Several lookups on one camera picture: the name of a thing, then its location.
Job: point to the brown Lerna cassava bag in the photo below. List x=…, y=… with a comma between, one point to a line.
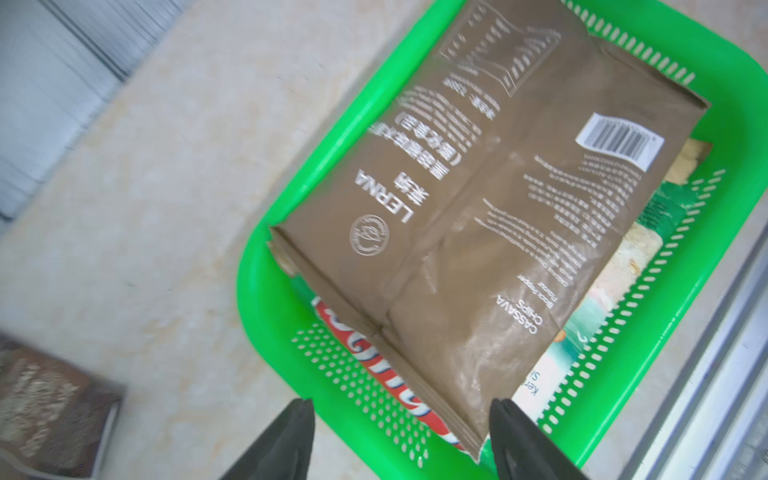
x=468, y=222

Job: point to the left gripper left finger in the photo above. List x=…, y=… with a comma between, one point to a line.
x=283, y=450

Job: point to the green Chuba cassava chips bag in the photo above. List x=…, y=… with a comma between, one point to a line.
x=643, y=241

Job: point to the dark brown snack bag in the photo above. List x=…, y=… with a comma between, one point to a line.
x=56, y=419

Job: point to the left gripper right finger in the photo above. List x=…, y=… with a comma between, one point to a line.
x=522, y=451

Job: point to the green plastic mesh basket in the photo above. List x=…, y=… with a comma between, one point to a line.
x=287, y=333

